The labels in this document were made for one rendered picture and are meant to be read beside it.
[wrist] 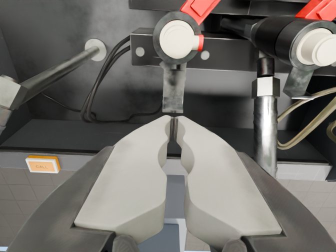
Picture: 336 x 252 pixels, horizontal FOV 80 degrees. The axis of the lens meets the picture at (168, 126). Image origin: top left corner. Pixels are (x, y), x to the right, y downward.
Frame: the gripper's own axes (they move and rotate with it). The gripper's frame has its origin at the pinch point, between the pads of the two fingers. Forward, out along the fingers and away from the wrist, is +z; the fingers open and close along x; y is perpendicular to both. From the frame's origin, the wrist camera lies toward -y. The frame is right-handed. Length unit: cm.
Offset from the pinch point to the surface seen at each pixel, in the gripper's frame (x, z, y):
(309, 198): 132, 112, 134
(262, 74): 7.4, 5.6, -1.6
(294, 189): 115, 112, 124
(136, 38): -4.3, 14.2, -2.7
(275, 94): 8.3, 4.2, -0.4
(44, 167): -21.5, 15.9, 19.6
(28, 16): -25.5, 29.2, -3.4
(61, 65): -13.8, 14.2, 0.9
